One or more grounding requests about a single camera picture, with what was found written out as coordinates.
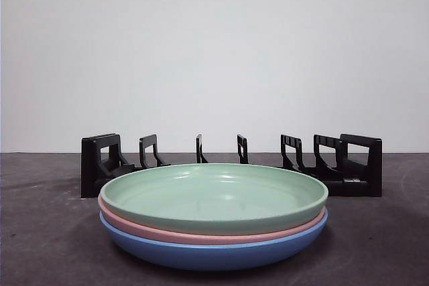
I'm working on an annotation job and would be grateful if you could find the black plastic dish rack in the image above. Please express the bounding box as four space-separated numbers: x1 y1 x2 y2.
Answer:
80 133 383 198

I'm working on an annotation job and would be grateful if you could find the pink round plate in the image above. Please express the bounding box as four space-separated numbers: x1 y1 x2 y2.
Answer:
97 194 328 244

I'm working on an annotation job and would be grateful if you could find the pale green round plate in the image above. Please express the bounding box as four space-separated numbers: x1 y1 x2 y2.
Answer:
99 162 330 236

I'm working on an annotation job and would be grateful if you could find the blue round plate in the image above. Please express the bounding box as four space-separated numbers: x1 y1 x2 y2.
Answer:
99 210 329 272

